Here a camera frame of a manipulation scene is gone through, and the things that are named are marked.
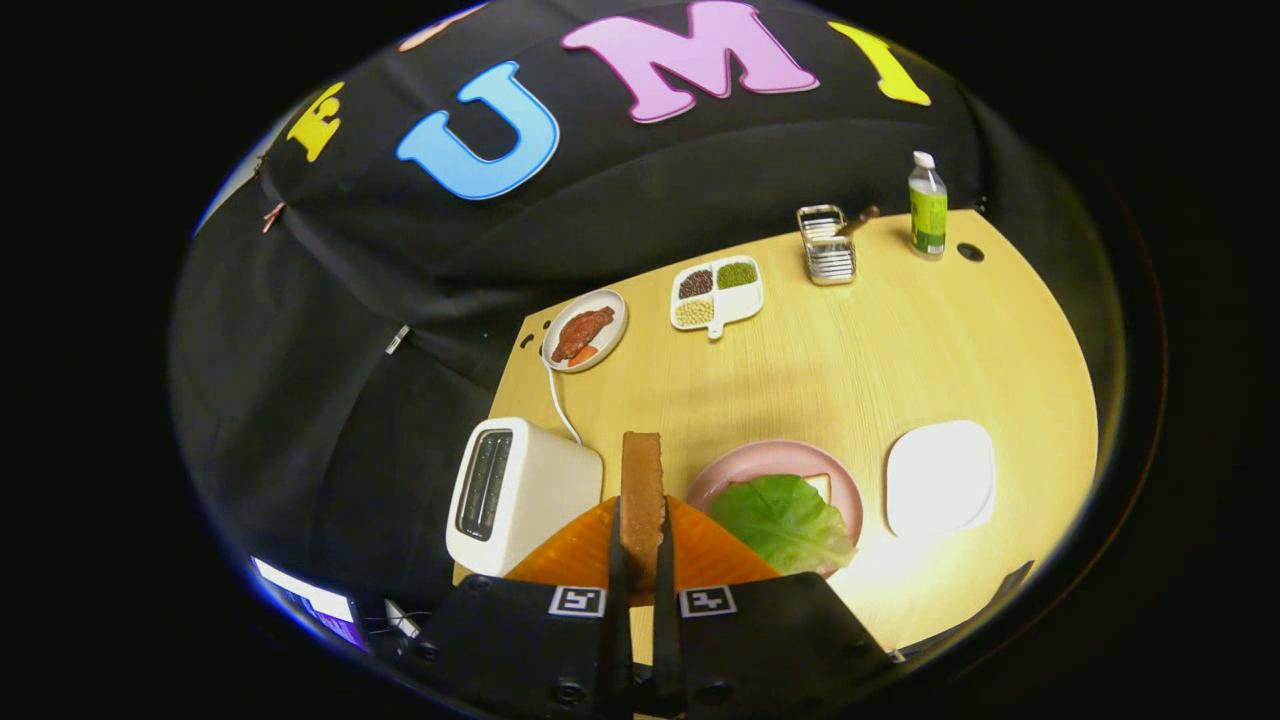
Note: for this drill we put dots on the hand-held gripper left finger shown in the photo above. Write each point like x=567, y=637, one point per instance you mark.
x=620, y=620

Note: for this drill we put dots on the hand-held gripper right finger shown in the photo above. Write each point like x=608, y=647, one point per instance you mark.
x=666, y=620

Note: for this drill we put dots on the toasted bread slice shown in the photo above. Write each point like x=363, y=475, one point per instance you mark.
x=642, y=490

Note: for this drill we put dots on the green lettuce leaf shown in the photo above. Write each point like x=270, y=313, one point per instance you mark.
x=780, y=520

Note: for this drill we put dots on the white toaster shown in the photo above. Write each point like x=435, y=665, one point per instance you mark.
x=545, y=490

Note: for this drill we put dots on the pink round plate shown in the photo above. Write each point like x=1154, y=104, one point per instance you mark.
x=760, y=460

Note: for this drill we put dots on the bread slice on plate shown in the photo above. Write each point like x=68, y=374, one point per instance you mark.
x=820, y=486

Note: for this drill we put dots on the orange carrot piece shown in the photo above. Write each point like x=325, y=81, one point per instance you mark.
x=582, y=356

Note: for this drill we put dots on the white oval plate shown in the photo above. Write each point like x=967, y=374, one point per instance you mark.
x=615, y=335

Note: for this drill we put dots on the brown meat piece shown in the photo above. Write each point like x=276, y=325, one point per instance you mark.
x=580, y=333

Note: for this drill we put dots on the white square plate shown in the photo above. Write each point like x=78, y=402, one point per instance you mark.
x=940, y=480

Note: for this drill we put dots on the pile of yellow soybeans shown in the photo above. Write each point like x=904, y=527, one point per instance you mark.
x=695, y=312

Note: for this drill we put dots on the lit screen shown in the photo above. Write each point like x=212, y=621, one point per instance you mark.
x=310, y=600

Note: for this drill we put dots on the white divided dish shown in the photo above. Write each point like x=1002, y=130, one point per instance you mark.
x=745, y=300

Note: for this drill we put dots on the pile of dark red beans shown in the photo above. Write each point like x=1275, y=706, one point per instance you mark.
x=696, y=283

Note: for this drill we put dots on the pile of green beans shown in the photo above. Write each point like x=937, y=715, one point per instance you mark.
x=736, y=275

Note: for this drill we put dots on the white cloth clip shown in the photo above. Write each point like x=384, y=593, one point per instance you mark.
x=397, y=339

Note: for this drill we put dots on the black backdrop cloth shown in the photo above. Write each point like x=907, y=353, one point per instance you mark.
x=400, y=300

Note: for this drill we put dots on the green label plastic bottle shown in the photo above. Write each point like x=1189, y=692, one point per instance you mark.
x=928, y=215

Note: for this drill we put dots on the pink cloth clip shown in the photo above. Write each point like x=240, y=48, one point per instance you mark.
x=273, y=216

